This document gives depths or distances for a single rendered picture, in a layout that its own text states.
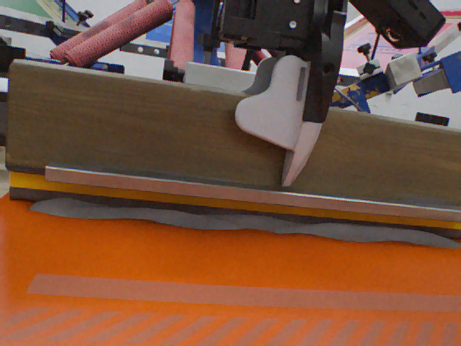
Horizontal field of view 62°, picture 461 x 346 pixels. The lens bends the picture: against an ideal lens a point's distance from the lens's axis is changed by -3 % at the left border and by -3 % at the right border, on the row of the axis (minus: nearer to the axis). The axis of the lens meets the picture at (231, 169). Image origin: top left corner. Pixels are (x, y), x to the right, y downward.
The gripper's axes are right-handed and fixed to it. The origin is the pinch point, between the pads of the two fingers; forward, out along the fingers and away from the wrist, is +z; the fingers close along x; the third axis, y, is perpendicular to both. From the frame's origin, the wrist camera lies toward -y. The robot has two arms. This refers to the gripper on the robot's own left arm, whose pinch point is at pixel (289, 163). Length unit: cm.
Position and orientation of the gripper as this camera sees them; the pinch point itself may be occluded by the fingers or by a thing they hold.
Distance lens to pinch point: 31.4
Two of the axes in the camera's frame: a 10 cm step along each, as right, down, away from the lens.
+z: -1.4, 9.6, 2.3
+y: -9.8, -1.0, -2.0
